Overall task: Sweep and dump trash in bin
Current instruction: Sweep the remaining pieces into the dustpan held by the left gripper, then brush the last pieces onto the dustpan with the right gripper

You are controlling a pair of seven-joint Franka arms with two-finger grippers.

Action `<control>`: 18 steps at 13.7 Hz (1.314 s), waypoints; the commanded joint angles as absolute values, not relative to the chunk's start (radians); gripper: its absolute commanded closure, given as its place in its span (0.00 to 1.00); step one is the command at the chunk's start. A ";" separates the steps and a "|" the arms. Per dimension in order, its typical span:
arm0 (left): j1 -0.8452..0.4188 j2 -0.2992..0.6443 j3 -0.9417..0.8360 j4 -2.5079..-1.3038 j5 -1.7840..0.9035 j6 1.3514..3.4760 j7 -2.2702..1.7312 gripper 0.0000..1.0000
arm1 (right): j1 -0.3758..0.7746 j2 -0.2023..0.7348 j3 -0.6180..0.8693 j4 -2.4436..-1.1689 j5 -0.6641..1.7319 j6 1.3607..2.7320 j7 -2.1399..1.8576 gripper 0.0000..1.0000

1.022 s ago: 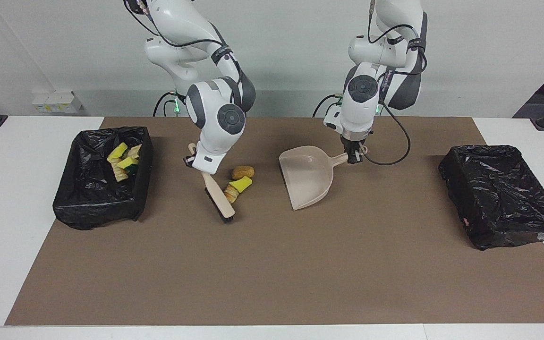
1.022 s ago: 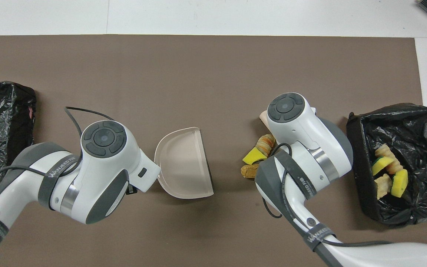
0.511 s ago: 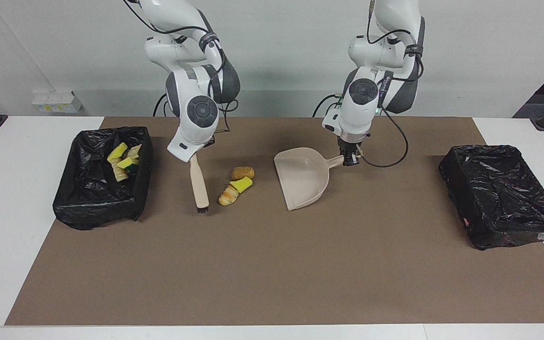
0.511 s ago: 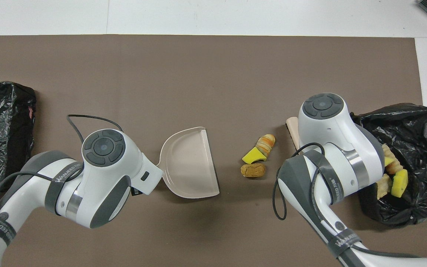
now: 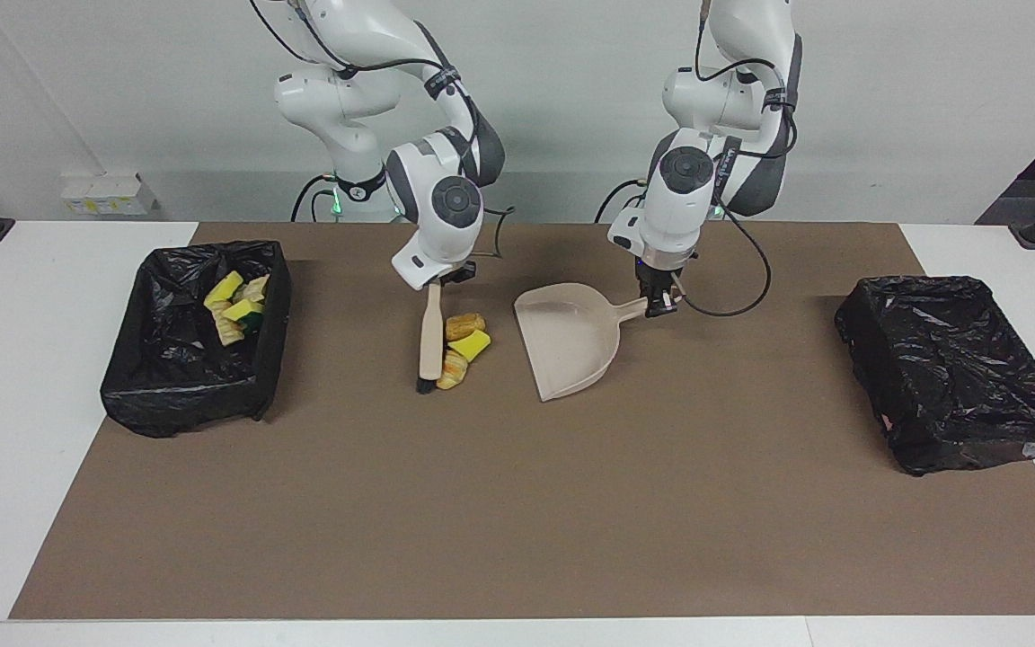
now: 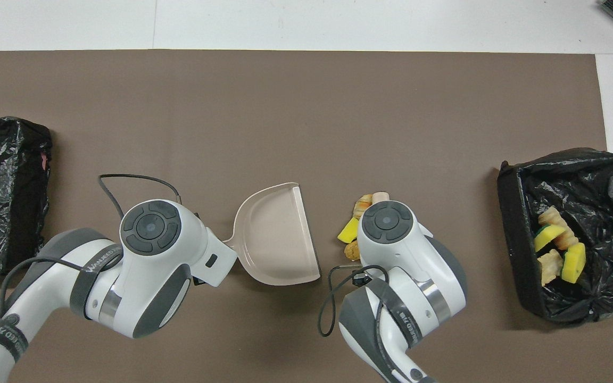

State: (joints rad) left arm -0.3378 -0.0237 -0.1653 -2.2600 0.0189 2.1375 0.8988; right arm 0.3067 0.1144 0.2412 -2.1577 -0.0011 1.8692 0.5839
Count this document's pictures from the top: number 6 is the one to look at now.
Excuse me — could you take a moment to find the yellow sponge piece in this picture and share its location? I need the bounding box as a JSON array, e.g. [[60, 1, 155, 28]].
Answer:
[[533, 223, 567, 253], [561, 242, 587, 284], [336, 217, 361, 244]]

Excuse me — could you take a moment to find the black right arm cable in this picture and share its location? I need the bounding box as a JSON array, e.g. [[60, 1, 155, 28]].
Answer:
[[318, 264, 392, 338]]

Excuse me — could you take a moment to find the beige plastic dustpan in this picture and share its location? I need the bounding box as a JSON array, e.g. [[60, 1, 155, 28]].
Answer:
[[223, 182, 321, 287]]

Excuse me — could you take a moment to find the striped orange bread roll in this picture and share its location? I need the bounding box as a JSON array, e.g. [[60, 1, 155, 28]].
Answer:
[[353, 195, 374, 220], [538, 249, 564, 285], [538, 206, 579, 251]]

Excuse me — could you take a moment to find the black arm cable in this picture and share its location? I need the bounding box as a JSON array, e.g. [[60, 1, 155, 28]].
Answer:
[[318, 264, 392, 338], [0, 173, 183, 383]]

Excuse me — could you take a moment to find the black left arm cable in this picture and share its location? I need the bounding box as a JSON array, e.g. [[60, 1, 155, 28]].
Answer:
[[0, 173, 183, 383]]

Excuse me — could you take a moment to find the brown paper table mat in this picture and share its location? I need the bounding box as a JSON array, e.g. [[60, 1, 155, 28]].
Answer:
[[0, 49, 613, 383]]

